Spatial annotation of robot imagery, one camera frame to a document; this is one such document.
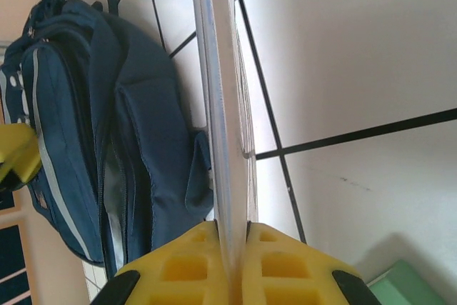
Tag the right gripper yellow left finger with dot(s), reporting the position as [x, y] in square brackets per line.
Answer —
[185, 269]

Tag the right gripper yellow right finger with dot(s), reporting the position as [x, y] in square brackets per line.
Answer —
[285, 273]

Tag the navy blue backpack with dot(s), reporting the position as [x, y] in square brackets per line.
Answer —
[143, 105]

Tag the green white tissue pack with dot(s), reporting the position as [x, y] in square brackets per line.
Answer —
[403, 287]

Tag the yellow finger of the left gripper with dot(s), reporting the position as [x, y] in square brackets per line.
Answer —
[18, 151]

